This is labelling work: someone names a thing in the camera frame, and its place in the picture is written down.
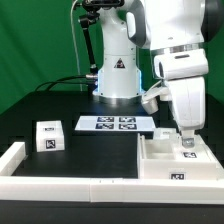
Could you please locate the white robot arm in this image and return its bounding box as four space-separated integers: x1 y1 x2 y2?
91 0 224 148

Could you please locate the black cable bundle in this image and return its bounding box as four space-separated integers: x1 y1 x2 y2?
35 75 98 92

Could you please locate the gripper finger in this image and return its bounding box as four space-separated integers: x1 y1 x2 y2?
181 130 195 148

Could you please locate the white cabinet top block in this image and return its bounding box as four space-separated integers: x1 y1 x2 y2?
36 120 65 152

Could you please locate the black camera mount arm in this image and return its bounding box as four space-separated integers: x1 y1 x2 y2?
79 0 124 76

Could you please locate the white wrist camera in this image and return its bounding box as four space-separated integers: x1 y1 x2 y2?
141 87 170 115

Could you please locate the grey thin cable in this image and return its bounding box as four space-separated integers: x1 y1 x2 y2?
69 0 84 92

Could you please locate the white cabinet door panel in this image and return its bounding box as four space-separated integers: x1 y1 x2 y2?
153 128 177 140
171 135 213 163

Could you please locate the white marker base plate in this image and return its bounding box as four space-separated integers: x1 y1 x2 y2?
75 116 155 132

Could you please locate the white U-shaped fence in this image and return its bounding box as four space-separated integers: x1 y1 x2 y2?
0 142 224 205

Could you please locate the white cabinet body box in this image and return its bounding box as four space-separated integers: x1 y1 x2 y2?
137 134 224 180

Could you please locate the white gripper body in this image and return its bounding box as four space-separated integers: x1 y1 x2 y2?
154 49 209 131

